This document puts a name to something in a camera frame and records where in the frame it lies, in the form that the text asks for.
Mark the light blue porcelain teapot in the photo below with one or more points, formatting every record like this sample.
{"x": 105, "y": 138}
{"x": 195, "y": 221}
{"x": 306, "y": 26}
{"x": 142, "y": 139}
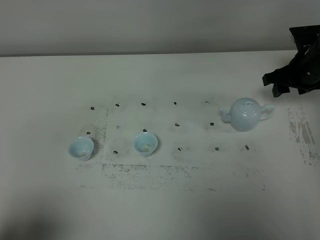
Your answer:
{"x": 246, "y": 113}

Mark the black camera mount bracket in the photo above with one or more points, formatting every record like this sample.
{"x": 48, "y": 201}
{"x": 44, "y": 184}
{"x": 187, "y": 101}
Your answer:
{"x": 306, "y": 36}

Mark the left blue porcelain teacup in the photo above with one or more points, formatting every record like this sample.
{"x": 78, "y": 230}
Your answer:
{"x": 81, "y": 148}

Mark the blue porcelain teacup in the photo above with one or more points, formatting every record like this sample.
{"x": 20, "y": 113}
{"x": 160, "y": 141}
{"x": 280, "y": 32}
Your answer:
{"x": 145, "y": 143}
{"x": 81, "y": 148}

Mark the right blue porcelain teacup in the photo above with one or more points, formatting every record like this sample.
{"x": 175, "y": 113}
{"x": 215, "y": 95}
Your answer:
{"x": 145, "y": 143}

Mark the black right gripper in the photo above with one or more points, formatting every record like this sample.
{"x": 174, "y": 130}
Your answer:
{"x": 303, "y": 72}

